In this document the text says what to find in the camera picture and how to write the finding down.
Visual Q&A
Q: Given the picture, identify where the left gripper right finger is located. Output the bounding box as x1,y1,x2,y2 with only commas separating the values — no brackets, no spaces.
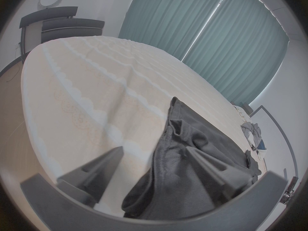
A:
186,147,259,200

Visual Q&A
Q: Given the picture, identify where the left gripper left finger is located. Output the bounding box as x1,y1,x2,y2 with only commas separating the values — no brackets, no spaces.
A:
57,146,124,203

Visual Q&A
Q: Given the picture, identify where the black polo shirt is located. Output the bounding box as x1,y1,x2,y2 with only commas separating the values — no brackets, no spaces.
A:
121,96,262,220

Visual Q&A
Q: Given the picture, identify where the pile of clothes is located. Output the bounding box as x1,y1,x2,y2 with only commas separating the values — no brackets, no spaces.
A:
241,122,268,161

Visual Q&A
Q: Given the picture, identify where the bed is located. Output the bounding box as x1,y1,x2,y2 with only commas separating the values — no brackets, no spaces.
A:
20,36,299,218

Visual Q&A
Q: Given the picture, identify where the white printed pillow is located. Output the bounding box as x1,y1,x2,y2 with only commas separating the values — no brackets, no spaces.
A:
235,106,252,124

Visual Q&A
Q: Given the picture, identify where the grey bedside table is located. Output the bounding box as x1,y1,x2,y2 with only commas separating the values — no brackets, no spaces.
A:
231,101,253,112

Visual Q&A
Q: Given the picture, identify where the blue-green curtain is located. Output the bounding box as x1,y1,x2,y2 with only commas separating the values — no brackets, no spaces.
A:
182,0,289,108
118,0,232,62

